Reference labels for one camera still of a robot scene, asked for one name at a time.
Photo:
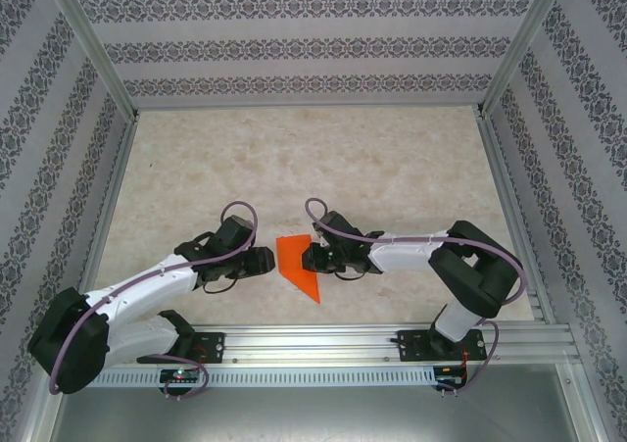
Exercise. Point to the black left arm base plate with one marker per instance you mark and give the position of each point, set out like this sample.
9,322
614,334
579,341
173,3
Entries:
213,346

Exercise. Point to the aluminium frame post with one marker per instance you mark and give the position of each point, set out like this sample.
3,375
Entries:
521,45
93,45

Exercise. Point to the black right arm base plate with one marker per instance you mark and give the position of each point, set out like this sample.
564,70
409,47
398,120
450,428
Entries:
416,349

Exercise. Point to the small circuit board green light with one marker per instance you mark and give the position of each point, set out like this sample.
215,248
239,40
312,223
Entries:
181,376

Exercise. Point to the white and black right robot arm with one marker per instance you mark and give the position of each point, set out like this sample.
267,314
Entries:
401,256

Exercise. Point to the orange cloth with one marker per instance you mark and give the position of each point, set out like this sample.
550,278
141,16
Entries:
294,260

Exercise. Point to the aluminium side rail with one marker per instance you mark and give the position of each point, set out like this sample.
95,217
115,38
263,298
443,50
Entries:
105,216
514,216

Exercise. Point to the grey sheet metal panel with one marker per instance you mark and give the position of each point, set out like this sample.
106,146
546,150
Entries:
313,417

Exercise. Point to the long aluminium mounting rail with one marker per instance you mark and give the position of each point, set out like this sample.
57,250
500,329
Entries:
313,341

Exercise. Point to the small circuit board with pins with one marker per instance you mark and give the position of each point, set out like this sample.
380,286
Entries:
450,377

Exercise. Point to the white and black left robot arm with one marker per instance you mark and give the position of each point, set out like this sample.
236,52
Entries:
147,280

